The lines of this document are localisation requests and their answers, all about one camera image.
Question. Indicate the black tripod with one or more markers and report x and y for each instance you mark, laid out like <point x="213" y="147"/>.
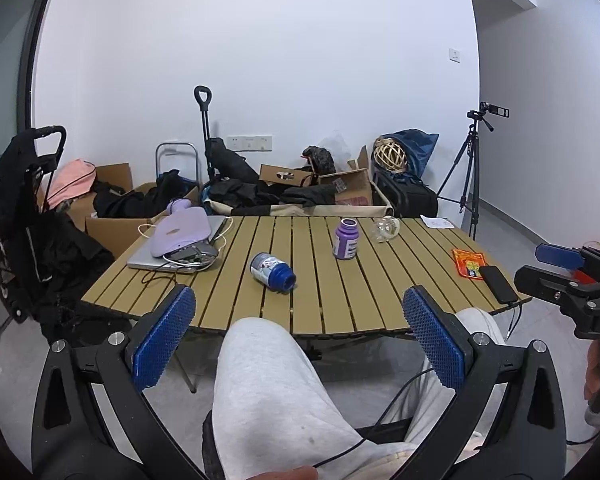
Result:
<point x="471" y="160"/>

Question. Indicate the dark patterned bag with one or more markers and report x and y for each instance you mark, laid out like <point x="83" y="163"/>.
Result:
<point x="320" y="160"/>

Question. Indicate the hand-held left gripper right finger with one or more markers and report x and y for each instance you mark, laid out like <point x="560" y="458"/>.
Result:
<point x="435" y="340"/>

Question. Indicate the black clothes pile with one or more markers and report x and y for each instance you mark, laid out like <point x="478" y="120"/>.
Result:
<point x="240" y="192"/>

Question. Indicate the white wall switch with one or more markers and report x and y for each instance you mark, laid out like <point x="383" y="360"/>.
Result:
<point x="454" y="55"/>

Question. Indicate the small cardboard box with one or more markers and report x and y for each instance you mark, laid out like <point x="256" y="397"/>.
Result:
<point x="285" y="175"/>

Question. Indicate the person's right hand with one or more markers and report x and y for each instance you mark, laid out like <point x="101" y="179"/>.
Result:
<point x="593" y="372"/>

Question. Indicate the clear plastic bag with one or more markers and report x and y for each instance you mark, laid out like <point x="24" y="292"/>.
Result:
<point x="337" y="142"/>

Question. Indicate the purple pill bottle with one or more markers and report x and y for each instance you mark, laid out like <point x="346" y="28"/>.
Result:
<point x="346" y="242"/>

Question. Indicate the large cardboard box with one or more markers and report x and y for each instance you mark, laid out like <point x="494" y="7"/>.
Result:
<point x="110" y="232"/>

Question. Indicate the black stroller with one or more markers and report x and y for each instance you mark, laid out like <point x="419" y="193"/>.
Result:
<point x="30" y="220"/>

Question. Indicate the cardboard box with pink bag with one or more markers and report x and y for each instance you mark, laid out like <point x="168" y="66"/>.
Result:
<point x="115" y="175"/>

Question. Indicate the clear glass cup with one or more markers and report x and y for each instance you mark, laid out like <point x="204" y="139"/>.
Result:
<point x="386" y="230"/>

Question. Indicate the blue bag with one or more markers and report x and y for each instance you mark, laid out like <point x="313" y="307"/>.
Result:
<point x="420" y="147"/>

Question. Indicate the black garment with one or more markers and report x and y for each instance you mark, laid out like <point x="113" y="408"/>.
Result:
<point x="130" y="205"/>

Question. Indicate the silver laptop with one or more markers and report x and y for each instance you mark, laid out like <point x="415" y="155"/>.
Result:
<point x="140" y="260"/>

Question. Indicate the person's left hand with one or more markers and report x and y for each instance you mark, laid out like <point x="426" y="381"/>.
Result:
<point x="285" y="475"/>

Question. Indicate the white wall outlet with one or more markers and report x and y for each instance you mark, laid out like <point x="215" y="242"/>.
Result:
<point x="250" y="142"/>

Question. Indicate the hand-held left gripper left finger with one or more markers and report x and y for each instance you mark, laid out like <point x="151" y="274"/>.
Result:
<point x="165" y="340"/>

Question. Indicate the blue capped bottle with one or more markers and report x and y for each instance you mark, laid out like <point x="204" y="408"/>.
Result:
<point x="267" y="266"/>

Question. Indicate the woven bamboo ball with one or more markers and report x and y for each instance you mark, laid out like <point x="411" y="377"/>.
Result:
<point x="389" y="154"/>

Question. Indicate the folding slatted table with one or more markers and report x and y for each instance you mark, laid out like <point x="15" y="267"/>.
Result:
<point x="320" y="285"/>

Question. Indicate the folding wagon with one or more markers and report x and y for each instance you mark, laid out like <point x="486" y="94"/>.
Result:
<point x="206" y="125"/>

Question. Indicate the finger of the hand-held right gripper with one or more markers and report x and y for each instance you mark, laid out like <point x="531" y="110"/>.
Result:
<point x="540" y="281"/>
<point x="560" y="256"/>

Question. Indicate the grey power bank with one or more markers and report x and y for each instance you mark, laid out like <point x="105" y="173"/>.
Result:
<point x="200" y="250"/>

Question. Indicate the pink bag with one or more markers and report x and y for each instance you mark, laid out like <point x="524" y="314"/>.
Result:
<point x="72" y="182"/>

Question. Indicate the person's left leg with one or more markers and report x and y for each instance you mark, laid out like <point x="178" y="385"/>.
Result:
<point x="270" y="385"/>

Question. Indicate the white paper sheet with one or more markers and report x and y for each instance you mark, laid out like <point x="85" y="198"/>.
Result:
<point x="437" y="222"/>

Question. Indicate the open cardboard box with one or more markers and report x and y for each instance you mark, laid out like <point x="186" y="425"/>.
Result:
<point x="352" y="185"/>

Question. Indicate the grey folding trolley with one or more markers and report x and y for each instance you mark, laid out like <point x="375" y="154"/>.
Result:
<point x="157" y="160"/>

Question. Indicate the black backpack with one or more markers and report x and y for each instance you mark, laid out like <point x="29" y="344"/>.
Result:
<point x="410" y="200"/>

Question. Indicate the purple hot water bag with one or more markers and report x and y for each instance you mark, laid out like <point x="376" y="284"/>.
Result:
<point x="180" y="230"/>

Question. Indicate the black phone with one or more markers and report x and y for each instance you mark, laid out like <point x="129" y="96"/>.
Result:
<point x="499" y="283"/>

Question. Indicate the orange snack packet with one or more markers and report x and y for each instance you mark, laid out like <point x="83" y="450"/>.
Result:
<point x="470" y="262"/>

